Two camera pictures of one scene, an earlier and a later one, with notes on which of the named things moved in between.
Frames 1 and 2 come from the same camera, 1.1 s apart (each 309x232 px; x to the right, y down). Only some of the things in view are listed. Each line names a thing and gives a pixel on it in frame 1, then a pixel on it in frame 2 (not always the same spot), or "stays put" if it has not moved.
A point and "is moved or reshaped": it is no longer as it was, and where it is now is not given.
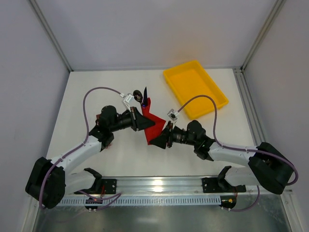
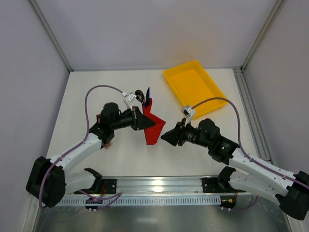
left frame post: [51, 34] stays put
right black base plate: [211, 185] stays put
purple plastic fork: [145, 97] is moved or reshaped
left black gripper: [133, 120] stays put
